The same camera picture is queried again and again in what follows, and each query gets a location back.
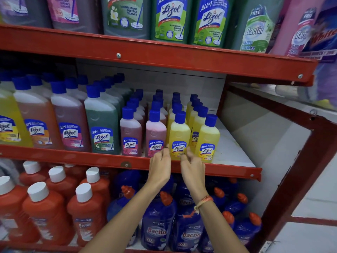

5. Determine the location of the person's right hand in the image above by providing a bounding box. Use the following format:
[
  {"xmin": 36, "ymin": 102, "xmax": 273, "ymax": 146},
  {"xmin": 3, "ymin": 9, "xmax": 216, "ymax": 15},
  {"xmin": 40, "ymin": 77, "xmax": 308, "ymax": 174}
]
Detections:
[{"xmin": 180, "ymin": 147, "xmax": 206, "ymax": 187}]

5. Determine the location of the person's left hand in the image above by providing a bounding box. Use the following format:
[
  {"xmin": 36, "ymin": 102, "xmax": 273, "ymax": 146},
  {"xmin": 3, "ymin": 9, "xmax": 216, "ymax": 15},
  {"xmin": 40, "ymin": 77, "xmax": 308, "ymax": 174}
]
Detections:
[{"xmin": 148, "ymin": 147, "xmax": 172, "ymax": 183}]

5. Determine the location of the person's left forearm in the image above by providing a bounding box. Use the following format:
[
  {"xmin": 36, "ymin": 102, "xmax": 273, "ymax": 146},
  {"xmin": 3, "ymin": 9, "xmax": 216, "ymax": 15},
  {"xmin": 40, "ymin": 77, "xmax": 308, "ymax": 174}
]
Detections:
[{"xmin": 83, "ymin": 178, "xmax": 170, "ymax": 253}]

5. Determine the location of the person's right forearm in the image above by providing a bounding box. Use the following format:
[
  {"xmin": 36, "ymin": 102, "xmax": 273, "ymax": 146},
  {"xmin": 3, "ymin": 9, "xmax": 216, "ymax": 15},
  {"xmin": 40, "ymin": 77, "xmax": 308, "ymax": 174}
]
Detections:
[{"xmin": 184, "ymin": 182, "xmax": 250, "ymax": 253}]

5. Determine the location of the row of small blue-capped cleaner bottles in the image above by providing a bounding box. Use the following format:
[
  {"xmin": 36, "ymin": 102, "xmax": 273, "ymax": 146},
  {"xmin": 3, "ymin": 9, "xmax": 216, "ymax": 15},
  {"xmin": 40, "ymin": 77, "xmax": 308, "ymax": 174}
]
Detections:
[{"xmin": 120, "ymin": 88, "xmax": 221, "ymax": 164}]

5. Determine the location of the orange thread wristband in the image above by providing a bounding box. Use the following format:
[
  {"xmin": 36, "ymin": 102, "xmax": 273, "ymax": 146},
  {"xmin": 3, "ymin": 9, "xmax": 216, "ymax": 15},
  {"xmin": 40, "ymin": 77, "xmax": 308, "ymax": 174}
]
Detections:
[{"xmin": 193, "ymin": 195, "xmax": 214, "ymax": 215}]

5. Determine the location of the group of blue orange-capped bottles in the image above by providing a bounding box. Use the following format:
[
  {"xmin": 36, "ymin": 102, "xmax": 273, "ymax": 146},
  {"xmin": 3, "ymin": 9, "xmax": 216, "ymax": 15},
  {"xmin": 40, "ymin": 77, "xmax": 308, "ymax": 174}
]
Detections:
[{"xmin": 106, "ymin": 170, "xmax": 263, "ymax": 253}]

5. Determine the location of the red metal shelf rack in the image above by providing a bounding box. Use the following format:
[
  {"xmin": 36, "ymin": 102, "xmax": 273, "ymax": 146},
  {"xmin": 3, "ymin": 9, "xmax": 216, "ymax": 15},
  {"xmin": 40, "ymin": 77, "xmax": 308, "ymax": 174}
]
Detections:
[{"xmin": 0, "ymin": 24, "xmax": 337, "ymax": 253}]

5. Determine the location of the row of large blue-capped cleaner bottles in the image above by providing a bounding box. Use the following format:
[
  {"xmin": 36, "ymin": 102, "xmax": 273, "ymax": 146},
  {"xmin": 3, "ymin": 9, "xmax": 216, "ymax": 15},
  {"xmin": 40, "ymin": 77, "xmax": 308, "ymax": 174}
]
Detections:
[{"xmin": 0, "ymin": 72, "xmax": 135, "ymax": 156}]

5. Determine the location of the big green cleaner bottle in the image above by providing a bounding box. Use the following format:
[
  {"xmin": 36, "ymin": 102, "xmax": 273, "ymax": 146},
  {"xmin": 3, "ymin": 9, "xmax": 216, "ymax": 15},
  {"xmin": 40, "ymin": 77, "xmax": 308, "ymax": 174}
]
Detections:
[
  {"xmin": 150, "ymin": 0, "xmax": 195, "ymax": 45},
  {"xmin": 190, "ymin": 0, "xmax": 238, "ymax": 49}
]

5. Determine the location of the group of orange white-capped bottles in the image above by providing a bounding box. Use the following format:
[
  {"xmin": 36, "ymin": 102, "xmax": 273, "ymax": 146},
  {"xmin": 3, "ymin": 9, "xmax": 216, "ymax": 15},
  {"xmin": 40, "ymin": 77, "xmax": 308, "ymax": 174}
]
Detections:
[{"xmin": 0, "ymin": 161, "xmax": 111, "ymax": 247}]

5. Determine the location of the big grey-green cleaner bottle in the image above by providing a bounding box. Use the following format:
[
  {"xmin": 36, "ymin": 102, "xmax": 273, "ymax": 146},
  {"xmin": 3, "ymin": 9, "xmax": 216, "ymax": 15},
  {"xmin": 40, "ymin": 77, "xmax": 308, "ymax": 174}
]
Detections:
[{"xmin": 101, "ymin": 0, "xmax": 153, "ymax": 40}]

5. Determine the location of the pale green cleaner refill pouch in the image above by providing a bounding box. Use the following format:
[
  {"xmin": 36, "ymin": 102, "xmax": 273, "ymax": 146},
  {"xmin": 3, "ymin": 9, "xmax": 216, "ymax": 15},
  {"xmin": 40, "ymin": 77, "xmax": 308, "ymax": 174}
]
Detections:
[{"xmin": 231, "ymin": 0, "xmax": 277, "ymax": 54}]

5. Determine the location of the lilac cleaner bottle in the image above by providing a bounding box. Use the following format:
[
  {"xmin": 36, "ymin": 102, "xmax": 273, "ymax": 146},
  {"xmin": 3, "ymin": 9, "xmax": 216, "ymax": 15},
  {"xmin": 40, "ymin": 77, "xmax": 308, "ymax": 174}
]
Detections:
[{"xmin": 312, "ymin": 60, "xmax": 337, "ymax": 104}]

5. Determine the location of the pink cleaner refill pouch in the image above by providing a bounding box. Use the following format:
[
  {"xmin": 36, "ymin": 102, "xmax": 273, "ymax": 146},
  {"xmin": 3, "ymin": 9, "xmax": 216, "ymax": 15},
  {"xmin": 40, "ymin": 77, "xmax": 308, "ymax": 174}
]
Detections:
[{"xmin": 268, "ymin": 0, "xmax": 318, "ymax": 60}]

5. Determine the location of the big pink cleaner bottle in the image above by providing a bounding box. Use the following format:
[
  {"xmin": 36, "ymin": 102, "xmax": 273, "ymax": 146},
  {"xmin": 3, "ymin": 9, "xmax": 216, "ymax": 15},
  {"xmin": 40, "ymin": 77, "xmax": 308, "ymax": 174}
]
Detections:
[{"xmin": 46, "ymin": 0, "xmax": 103, "ymax": 34}]

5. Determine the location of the blue purple detergent pack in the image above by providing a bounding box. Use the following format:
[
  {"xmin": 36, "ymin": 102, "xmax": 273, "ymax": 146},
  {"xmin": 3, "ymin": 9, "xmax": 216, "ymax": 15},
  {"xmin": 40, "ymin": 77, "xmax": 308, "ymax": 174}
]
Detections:
[{"xmin": 300, "ymin": 2, "xmax": 337, "ymax": 64}]

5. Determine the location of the big purple cleaner bottle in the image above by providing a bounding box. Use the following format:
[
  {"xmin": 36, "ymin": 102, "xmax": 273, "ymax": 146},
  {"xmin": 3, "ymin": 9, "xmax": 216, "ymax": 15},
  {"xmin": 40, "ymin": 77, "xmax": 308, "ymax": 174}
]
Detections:
[{"xmin": 0, "ymin": 0, "xmax": 52, "ymax": 29}]

